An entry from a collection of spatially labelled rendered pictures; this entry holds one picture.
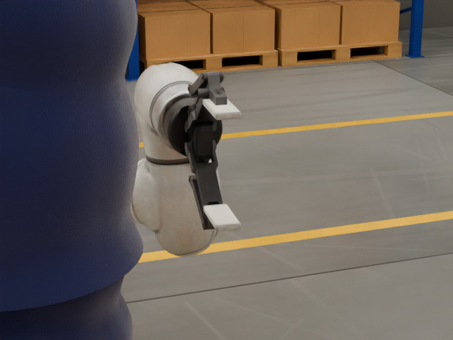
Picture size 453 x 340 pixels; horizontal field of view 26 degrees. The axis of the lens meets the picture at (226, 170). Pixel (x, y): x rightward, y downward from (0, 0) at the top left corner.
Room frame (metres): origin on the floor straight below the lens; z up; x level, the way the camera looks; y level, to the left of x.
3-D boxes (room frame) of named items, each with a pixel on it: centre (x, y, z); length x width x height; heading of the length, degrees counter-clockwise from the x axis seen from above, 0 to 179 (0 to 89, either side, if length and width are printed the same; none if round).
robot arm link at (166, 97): (1.31, 0.06, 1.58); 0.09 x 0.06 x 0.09; 104
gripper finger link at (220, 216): (1.11, 0.01, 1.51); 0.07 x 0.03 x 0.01; 14
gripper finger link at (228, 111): (1.11, 0.01, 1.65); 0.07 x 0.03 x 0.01; 14
